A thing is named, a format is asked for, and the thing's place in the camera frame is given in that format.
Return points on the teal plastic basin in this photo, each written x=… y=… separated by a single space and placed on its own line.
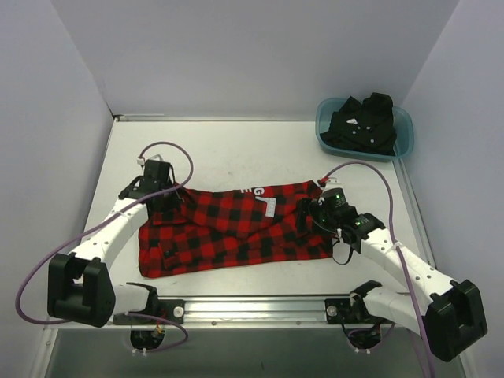
x=403 y=125

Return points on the aluminium front rail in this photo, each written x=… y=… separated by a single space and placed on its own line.
x=284 y=309

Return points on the black button shirt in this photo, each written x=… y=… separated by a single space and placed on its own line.
x=365 y=126

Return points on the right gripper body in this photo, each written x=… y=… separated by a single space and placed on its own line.
x=305 y=215

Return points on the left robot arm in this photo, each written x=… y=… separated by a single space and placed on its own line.
x=79 y=285

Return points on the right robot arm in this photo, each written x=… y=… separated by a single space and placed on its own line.
x=448 y=315

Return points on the red black plaid shirt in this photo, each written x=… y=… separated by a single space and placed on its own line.
x=195 y=230

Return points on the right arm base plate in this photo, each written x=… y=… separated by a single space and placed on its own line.
x=340 y=311

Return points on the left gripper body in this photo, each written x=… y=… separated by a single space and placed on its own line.
x=166 y=198

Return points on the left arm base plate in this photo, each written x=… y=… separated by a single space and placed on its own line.
x=170 y=309

